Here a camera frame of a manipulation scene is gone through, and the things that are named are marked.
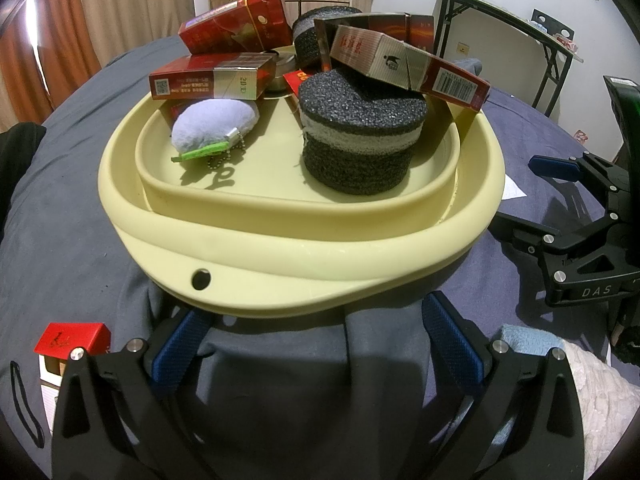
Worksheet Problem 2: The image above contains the light blue towel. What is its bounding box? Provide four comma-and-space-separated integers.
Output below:
500, 325, 566, 358

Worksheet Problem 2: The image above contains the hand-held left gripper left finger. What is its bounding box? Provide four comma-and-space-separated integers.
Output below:
50, 307, 221, 480

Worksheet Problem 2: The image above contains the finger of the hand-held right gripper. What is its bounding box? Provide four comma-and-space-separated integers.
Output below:
492, 212, 640, 307
529, 152, 631, 206

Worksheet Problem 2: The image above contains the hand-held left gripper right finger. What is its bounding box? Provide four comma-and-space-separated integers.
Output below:
422, 292, 586, 480

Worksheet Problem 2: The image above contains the small red packet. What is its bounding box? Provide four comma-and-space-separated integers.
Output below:
282, 70, 316, 100

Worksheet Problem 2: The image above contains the white paper scrap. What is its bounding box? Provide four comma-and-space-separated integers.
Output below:
500, 172, 526, 201

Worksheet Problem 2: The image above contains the black hair tie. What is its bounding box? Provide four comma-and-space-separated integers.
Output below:
10, 362, 46, 446

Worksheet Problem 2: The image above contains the pale yellow plastic basin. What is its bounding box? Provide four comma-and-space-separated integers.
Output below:
98, 45, 506, 321

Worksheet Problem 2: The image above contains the black cloth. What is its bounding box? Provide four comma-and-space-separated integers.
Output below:
0, 122, 48, 221

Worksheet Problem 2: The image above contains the dark grey cloth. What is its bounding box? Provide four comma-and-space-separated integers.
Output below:
145, 305, 501, 480

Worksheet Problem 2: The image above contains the silver red cigarette box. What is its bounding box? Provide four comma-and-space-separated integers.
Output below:
327, 24, 436, 93

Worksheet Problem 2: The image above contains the red lid white box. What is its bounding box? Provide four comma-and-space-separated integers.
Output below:
34, 322, 112, 426

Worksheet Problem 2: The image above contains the black folding table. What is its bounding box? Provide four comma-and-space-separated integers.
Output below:
425, 0, 583, 121

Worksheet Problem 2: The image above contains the beige curtain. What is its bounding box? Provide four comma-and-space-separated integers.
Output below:
77, 0, 196, 66

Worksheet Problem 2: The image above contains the black grey sponge roll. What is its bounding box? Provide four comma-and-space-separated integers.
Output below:
292, 6, 363, 68
298, 71, 428, 196

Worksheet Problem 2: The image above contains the red gold cigarette box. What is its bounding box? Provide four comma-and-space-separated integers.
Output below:
148, 54, 277, 102

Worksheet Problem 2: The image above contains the white quilt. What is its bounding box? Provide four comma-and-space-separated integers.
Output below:
562, 347, 635, 480

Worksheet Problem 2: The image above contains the orange brown curtain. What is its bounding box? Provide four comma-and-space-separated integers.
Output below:
0, 0, 103, 131

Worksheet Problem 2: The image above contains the lavender plush keychain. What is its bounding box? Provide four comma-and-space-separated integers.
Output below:
171, 99, 261, 163

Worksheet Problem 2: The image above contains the small metal tin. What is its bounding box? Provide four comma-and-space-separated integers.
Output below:
265, 52, 301, 93

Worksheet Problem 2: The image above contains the brown red box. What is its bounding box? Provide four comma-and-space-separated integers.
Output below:
315, 11, 436, 73

